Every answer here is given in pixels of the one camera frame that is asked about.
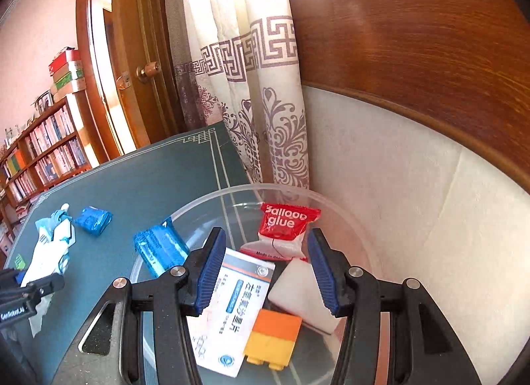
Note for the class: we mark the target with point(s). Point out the red and white glue packet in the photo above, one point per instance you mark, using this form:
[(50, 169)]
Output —
[(285, 223)]

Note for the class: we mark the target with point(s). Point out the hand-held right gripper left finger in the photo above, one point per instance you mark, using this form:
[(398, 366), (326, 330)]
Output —
[(211, 275)]

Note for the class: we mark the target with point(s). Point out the dark blue packet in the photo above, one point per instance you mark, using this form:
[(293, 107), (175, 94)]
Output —
[(93, 221)]

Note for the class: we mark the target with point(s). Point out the white sponge with black layer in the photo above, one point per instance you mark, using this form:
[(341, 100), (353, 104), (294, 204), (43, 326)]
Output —
[(298, 290)]

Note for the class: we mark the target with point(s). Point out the orange and yellow toy block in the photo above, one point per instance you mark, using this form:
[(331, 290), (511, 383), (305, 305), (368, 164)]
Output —
[(273, 339)]

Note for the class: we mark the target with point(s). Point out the light blue packet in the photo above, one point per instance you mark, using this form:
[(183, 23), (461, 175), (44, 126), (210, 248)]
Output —
[(159, 248)]

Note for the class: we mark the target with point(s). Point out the wooden bookshelf with books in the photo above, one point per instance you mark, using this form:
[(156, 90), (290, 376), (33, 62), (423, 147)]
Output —
[(45, 149)]

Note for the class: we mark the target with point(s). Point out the cream patterned curtain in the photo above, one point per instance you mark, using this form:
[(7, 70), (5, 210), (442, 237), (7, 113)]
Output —
[(248, 78)]

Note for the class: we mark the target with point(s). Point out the white printed packet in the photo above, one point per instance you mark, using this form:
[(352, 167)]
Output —
[(47, 252)]

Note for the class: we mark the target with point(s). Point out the blue cloth with white ribbon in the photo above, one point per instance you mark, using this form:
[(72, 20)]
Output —
[(51, 221)]

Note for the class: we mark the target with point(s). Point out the clear plastic bowl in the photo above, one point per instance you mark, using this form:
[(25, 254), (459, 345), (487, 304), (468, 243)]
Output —
[(232, 211)]

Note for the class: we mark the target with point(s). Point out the wooden door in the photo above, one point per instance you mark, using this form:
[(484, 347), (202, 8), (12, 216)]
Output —
[(132, 37)]

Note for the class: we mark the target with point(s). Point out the brown wooden wall panel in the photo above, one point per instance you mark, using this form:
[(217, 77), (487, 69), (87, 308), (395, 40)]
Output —
[(414, 58)]

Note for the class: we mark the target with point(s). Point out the brass door knob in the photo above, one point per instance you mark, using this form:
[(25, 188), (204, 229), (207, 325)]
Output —
[(148, 70)]

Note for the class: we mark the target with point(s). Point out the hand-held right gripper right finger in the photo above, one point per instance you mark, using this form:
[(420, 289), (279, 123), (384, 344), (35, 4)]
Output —
[(325, 275)]

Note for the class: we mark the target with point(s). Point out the white barcode box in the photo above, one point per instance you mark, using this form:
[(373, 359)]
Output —
[(236, 310)]

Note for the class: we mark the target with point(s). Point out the stack of coloured boxes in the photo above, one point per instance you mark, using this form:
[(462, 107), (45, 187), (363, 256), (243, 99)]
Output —
[(68, 74)]

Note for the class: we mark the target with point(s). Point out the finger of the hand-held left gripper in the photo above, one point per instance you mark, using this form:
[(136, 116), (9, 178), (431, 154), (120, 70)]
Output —
[(45, 285), (10, 278)]

